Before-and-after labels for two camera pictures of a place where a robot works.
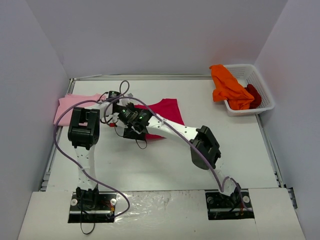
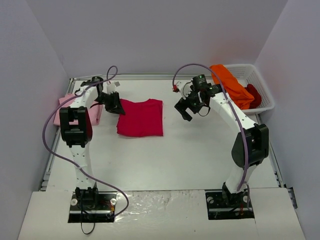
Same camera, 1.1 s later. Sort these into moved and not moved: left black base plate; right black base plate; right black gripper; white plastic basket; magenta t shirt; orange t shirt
Moved: magenta t shirt; right black gripper
Not moved: white plastic basket; left black base plate; right black base plate; orange t shirt
